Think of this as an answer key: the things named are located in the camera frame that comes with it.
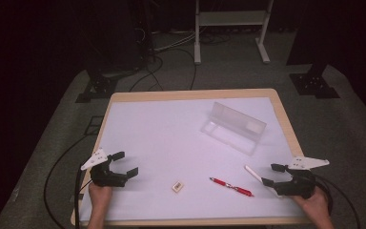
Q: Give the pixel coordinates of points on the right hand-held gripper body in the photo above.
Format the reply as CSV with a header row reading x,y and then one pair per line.
x,y
298,187

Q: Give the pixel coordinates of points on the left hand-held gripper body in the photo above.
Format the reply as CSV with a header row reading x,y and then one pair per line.
x,y
103,178

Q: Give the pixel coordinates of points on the white pen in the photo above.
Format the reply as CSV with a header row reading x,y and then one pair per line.
x,y
253,173

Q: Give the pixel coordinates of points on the red pen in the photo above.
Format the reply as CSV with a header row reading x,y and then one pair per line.
x,y
232,187

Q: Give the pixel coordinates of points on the cream eraser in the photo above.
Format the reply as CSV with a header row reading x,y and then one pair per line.
x,y
177,186

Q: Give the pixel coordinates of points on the clear plastic pencil case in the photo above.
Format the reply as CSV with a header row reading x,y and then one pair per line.
x,y
232,127

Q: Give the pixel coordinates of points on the person's left hand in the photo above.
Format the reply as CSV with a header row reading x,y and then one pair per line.
x,y
100,195

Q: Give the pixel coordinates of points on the person's right hand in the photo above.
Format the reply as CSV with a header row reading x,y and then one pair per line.
x,y
316,203

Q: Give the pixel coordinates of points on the white table mat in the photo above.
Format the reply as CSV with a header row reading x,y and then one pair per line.
x,y
171,140

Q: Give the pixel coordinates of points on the black stand base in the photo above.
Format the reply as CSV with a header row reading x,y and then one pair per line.
x,y
98,87
314,84

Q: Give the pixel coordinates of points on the dark equipment rack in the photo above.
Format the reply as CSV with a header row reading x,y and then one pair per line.
x,y
120,35

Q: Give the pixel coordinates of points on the white metal stand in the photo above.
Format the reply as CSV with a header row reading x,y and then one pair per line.
x,y
232,17

